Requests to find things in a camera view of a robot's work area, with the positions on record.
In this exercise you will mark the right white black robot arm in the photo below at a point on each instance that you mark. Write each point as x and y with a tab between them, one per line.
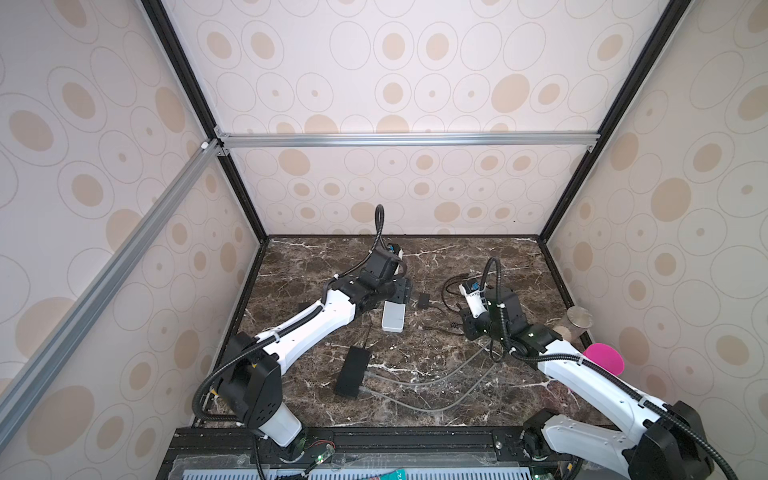
650	439

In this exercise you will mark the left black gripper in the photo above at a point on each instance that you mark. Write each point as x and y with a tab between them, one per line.
403	290

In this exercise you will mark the white network switch box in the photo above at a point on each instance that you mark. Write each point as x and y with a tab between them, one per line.
393	317

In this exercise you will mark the horizontal aluminium rail back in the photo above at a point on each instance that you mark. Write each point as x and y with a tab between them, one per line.
228	141

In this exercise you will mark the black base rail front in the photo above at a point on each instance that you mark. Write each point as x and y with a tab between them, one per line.
365	452

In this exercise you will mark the diagonal aluminium rail left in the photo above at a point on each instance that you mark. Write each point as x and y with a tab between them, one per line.
36	376

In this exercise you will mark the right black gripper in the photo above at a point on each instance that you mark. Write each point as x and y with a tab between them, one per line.
468	322

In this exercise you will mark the pink funnel cup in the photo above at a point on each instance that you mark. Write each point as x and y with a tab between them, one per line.
607	357

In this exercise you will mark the small black power adapter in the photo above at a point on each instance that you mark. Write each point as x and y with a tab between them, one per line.
423	301

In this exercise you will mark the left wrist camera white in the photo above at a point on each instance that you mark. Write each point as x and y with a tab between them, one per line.
395	249

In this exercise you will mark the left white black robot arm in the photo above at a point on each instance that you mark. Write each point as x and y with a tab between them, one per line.
247	386

